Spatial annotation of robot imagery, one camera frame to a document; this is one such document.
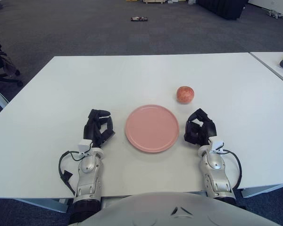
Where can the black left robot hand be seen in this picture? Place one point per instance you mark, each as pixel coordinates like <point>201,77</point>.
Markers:
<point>94,130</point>

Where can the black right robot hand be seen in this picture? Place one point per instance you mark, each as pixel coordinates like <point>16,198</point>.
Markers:
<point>208,130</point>

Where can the red apple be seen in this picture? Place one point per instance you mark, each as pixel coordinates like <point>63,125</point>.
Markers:
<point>185,94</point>

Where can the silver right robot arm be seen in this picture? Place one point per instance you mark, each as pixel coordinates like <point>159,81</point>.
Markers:
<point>217,179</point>

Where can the pink round plate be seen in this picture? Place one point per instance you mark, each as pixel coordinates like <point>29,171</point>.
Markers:
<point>152,128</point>

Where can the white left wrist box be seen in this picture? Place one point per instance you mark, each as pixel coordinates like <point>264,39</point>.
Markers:
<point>85,144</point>

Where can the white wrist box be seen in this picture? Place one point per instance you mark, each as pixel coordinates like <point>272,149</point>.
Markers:
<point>216,145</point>
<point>85,144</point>

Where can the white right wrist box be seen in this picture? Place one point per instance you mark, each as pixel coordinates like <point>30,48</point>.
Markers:
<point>216,145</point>

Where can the grey robot torso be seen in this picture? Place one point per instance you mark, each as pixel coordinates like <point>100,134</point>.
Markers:
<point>155,209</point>

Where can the black office chair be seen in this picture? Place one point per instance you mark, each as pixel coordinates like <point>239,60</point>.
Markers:
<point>0,61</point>

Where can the dark flat object on carpet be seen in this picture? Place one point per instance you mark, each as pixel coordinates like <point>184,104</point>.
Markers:
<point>139,18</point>

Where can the black curtain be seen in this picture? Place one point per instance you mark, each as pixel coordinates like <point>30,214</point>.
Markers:
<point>226,9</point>

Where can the small grey quadruped robot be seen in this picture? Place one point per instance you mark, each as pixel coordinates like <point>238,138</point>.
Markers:
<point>276,14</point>

